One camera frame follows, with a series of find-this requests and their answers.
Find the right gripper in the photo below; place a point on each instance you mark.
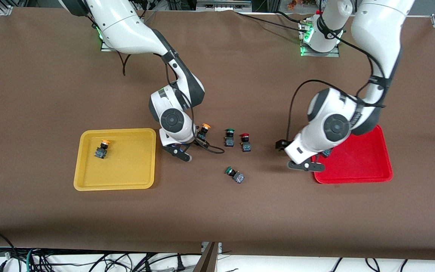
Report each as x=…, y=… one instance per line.
x=198, y=140

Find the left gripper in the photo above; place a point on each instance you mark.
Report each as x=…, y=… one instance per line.
x=281, y=144

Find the yellow mushroom push button switch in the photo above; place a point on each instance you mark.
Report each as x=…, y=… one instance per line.
x=203, y=132
x=101, y=152

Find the red mushroom push button switch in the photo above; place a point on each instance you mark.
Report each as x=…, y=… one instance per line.
x=246, y=146
x=327, y=153

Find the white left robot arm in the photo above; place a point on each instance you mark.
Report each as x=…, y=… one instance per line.
x=376, y=30

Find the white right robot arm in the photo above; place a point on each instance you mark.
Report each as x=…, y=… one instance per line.
x=127, y=26

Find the yellow plastic tray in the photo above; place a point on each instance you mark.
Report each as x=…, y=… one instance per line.
x=127, y=170

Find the red plastic tray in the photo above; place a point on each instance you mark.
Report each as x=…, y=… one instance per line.
x=361, y=162

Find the brown table cover sheet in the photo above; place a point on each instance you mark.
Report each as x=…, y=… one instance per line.
x=240, y=211

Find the metal table leg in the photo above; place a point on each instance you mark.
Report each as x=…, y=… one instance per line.
x=208, y=260

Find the grey equipment box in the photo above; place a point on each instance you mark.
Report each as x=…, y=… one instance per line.
x=223, y=4

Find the orange background object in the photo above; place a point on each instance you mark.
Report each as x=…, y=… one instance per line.
x=298, y=3

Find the green mushroom push button switch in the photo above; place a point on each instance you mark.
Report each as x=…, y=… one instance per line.
x=229, y=141
x=238, y=177

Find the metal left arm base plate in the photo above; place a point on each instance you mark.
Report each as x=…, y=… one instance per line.
x=319, y=54

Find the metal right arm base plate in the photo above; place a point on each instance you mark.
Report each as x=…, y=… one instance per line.
x=106, y=48

